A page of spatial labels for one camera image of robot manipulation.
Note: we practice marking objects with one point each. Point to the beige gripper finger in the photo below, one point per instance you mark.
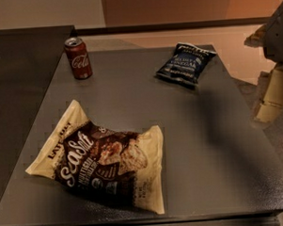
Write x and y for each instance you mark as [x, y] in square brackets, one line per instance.
[256, 39]
[270, 95]

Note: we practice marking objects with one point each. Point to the brown sea salt chip bag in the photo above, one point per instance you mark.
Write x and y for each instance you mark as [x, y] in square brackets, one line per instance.
[82, 155]

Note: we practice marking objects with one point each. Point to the blue chip bag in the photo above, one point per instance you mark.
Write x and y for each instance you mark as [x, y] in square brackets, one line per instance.
[186, 65]

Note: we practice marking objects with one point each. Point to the red cola can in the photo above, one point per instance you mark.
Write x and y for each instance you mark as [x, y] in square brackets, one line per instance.
[77, 55]

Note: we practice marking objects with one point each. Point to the dark side table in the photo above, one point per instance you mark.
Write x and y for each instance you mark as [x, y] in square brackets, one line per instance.
[28, 58]

